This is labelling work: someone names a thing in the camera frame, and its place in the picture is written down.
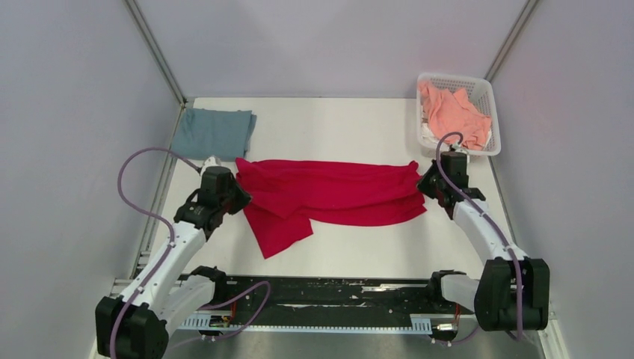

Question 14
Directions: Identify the red t shirt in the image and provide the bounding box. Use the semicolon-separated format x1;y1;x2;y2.
236;159;426;259

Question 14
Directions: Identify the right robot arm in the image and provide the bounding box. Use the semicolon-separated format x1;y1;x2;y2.
417;150;550;333

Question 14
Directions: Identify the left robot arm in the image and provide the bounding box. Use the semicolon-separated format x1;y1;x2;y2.
95;166;251;358

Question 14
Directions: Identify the white cloth in basket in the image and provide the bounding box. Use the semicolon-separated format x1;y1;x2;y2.
421;116;439;147

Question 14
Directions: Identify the folded blue t shirt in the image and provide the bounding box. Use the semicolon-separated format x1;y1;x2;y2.
171;108;257;162

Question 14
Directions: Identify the pink t shirt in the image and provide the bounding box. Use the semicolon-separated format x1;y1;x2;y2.
418;81;492;150

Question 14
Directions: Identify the white plastic basket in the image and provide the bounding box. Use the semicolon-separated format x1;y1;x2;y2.
415;73;501;156

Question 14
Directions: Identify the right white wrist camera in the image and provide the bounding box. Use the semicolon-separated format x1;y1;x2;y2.
449;143;469;155

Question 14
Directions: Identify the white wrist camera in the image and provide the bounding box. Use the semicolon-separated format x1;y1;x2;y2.
200;156;222;174
449;143;469;155

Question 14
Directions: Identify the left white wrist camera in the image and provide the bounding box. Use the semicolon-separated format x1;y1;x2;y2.
200;156;222;174

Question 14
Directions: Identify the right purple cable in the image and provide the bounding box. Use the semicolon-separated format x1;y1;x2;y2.
434;132;525;343

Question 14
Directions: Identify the purple cable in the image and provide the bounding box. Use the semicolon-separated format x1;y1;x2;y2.
108;146;272;359
434;132;525;343

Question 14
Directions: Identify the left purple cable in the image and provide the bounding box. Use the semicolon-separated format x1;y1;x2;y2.
108;146;272;359

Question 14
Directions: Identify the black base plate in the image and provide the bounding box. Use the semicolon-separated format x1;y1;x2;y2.
132;267;476;329

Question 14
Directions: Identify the aluminium frame rail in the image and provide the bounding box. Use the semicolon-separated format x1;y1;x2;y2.
96;268;548;358

